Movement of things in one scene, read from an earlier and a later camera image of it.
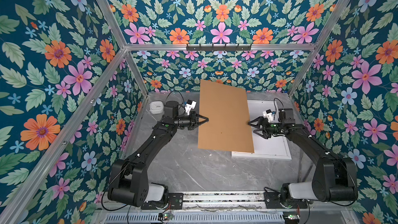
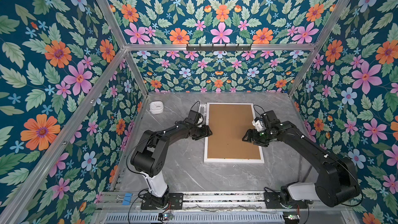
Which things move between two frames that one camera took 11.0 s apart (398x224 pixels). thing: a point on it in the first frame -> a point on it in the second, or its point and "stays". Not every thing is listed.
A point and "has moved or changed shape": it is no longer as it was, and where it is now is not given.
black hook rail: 218,48 stays
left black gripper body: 185,121 -> 200,131
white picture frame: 274,148 -> 207,160
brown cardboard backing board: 226,108 has moved or changed shape
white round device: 156,107 stays
